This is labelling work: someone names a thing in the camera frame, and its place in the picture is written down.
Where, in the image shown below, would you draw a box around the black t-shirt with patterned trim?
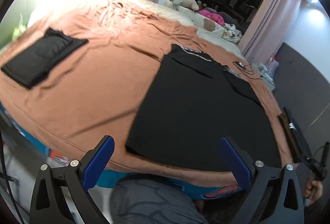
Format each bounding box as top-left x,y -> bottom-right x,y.
125,44 -> 281,171

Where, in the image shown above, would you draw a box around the stack of folded dark clothes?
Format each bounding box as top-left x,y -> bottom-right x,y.
277,107 -> 312,164

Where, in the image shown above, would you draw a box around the person's right hand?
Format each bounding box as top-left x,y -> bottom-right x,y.
304,180 -> 323,203

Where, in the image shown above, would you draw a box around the blue printed bed base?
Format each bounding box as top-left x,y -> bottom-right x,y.
1,106 -> 243,200

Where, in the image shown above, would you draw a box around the person's grey patterned trousers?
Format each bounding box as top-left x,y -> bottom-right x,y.
110,178 -> 207,223

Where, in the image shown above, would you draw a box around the peach brown blanket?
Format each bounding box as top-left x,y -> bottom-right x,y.
1,0 -> 293,187

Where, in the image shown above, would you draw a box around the white nightstand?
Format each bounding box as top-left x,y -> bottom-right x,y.
252,63 -> 276,92

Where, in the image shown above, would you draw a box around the small black device on bed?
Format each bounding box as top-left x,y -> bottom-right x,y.
236,61 -> 245,68

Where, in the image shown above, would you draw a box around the folded black garment on left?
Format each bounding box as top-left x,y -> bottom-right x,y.
1,28 -> 88,89

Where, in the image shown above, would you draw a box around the right pink curtain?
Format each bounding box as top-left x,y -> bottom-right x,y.
238,0 -> 302,64

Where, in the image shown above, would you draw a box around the black white patterned cloth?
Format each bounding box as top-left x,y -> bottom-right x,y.
222,23 -> 243,44

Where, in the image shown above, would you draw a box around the bear print pillow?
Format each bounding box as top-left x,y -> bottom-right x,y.
178,7 -> 224,38

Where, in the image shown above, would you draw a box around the pink plush blanket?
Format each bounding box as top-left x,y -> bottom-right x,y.
200,9 -> 225,26

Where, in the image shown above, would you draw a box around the beige plush toy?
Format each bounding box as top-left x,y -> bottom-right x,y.
164,0 -> 199,12

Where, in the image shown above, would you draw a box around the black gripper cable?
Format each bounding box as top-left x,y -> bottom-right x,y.
0,131 -> 25,224

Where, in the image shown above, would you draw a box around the black cable on bed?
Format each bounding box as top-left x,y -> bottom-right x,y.
230,60 -> 264,80

